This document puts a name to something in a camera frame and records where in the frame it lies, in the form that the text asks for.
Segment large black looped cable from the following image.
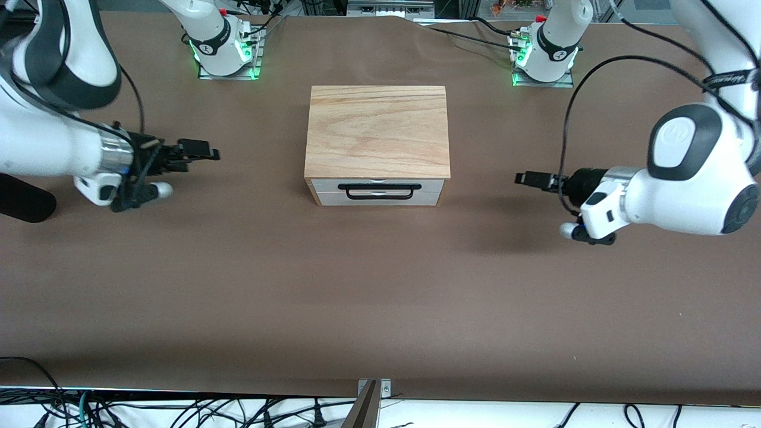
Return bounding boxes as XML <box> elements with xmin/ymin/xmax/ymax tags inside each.
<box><xmin>0</xmin><ymin>356</ymin><xmax>67</xmax><ymax>428</ymax></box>

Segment white-fronted wooden drawer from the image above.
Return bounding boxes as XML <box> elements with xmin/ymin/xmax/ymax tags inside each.
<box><xmin>313</xmin><ymin>179</ymin><xmax>444</xmax><ymax>193</ymax></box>

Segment black metal drawer handle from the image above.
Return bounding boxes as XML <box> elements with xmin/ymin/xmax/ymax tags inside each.
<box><xmin>337</xmin><ymin>183</ymin><xmax>423</xmax><ymax>200</ymax></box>

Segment tangled black floor cables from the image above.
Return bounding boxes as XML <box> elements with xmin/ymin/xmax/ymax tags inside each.
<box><xmin>89</xmin><ymin>397</ymin><xmax>354</xmax><ymax>428</ymax></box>

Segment black base connector cables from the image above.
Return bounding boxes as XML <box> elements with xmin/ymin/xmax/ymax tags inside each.
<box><xmin>229</xmin><ymin>0</ymin><xmax>287</xmax><ymax>47</ymax></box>

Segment brown paper table cover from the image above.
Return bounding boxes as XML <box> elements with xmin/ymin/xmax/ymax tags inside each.
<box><xmin>0</xmin><ymin>9</ymin><xmax>761</xmax><ymax>408</ymax></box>

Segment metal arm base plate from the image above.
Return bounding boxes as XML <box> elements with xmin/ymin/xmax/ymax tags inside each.
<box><xmin>512</xmin><ymin>33</ymin><xmax>575</xmax><ymax>89</ymax></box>
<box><xmin>197</xmin><ymin>27</ymin><xmax>263</xmax><ymax>80</ymax></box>

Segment short black table cable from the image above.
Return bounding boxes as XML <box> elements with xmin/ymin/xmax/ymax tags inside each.
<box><xmin>473</xmin><ymin>17</ymin><xmax>518</xmax><ymax>37</ymax></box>

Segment small metal bracket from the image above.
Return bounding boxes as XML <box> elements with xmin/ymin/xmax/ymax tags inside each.
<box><xmin>357</xmin><ymin>379</ymin><xmax>392</xmax><ymax>398</ymax></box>

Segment grey metal rack device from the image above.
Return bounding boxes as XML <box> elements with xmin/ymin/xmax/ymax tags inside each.
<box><xmin>347</xmin><ymin>0</ymin><xmax>436</xmax><ymax>18</ymax></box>

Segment black foam cylinder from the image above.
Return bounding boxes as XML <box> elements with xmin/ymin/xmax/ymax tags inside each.
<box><xmin>0</xmin><ymin>172</ymin><xmax>58</xmax><ymax>224</ymax></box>

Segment white-fronted handleless drawer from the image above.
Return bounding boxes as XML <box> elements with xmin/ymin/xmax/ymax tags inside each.
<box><xmin>315</xmin><ymin>191</ymin><xmax>444</xmax><ymax>207</ymax></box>

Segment light wooden drawer cabinet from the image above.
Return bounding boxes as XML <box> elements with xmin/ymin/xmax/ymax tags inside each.
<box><xmin>304</xmin><ymin>85</ymin><xmax>451</xmax><ymax>207</ymax></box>

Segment long black table cable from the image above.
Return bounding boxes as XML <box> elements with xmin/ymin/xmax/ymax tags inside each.
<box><xmin>423</xmin><ymin>26</ymin><xmax>527</xmax><ymax>54</ymax></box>

